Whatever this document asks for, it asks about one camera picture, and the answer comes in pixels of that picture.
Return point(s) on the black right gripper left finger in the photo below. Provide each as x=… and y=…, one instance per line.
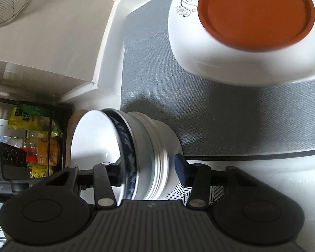
x=100, y=182

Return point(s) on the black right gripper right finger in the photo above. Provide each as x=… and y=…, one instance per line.
x=197, y=176

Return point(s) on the white bowl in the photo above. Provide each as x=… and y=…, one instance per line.
x=100, y=137

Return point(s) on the stack of white bowls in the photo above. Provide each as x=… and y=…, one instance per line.
x=156, y=145

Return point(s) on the geometric black white cloth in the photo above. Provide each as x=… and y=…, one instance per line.
x=181, y=193

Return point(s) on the grey textured mat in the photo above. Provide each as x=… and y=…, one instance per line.
x=209, y=118

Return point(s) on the yellow green snack packet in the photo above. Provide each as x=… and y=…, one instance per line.
x=34, y=118

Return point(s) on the white floral square plate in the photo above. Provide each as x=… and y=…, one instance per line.
x=197, y=52

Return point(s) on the orange round plate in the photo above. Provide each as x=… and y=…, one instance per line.
x=257, y=25

